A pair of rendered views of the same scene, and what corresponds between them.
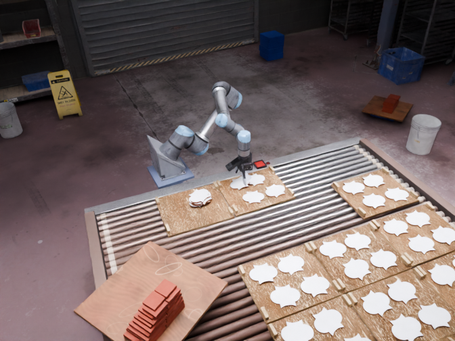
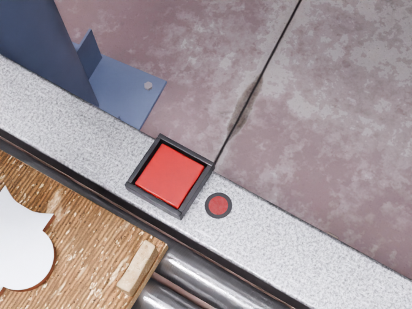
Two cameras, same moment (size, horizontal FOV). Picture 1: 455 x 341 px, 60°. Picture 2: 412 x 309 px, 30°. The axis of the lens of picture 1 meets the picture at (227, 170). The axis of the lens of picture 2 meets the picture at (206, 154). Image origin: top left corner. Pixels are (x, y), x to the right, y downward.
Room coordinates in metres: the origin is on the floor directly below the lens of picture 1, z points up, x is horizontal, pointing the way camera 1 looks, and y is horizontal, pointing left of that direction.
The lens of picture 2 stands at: (2.14, -0.54, 1.75)
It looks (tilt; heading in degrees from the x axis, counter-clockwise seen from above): 67 degrees down; 61
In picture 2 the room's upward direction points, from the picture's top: 10 degrees counter-clockwise
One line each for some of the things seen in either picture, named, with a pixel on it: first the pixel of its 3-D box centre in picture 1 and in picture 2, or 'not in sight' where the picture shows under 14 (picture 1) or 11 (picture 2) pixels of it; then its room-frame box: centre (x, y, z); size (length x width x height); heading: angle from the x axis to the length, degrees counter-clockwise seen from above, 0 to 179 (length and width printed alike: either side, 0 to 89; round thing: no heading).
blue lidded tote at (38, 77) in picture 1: (38, 81); not in sight; (5.48, 2.73, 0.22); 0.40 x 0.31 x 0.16; 115
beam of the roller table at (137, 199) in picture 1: (237, 175); (54, 126); (2.19, -0.07, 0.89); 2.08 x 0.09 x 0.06; 110
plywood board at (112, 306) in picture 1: (152, 297); not in sight; (1.11, 0.37, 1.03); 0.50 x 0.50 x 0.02; 55
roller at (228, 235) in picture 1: (271, 222); not in sight; (1.70, -0.25, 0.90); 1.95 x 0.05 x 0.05; 110
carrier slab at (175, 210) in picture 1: (193, 208); not in sight; (1.82, 0.22, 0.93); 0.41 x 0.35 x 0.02; 110
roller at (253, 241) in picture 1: (278, 233); not in sight; (1.61, -0.29, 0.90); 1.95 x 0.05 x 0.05; 110
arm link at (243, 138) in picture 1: (244, 140); not in sight; (2.04, -0.11, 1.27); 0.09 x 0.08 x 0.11; 15
